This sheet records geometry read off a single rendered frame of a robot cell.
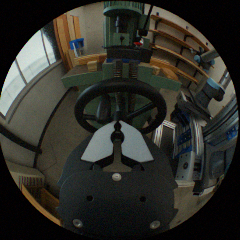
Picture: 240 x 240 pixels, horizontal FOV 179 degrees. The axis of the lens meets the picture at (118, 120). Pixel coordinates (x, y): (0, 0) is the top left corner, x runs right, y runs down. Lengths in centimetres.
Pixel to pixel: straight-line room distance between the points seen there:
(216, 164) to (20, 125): 186
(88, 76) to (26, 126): 133
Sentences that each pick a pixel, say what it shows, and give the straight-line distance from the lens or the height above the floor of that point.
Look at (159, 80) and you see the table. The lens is 38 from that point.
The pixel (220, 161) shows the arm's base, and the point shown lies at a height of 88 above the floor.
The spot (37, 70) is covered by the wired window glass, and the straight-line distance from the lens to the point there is 169.
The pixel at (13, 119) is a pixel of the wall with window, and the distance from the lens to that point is 143.
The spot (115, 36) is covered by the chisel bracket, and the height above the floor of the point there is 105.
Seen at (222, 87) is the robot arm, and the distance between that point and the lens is 82.
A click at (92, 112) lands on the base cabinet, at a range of 52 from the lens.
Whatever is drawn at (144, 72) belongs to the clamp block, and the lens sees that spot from 23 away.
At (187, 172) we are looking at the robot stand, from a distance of 40.
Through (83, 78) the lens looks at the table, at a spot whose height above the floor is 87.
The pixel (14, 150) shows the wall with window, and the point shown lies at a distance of 154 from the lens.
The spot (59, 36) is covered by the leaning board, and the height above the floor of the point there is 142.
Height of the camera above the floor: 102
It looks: 58 degrees down
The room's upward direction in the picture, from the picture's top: 3 degrees clockwise
